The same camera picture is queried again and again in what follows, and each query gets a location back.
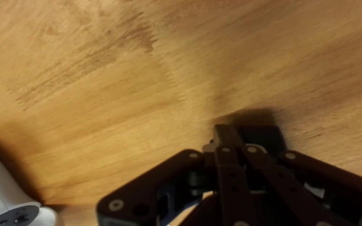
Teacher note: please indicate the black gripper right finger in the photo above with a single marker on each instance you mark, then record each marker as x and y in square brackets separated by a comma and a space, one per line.
[260, 182]

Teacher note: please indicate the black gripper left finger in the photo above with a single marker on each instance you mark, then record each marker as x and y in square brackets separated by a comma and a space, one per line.
[161, 194]

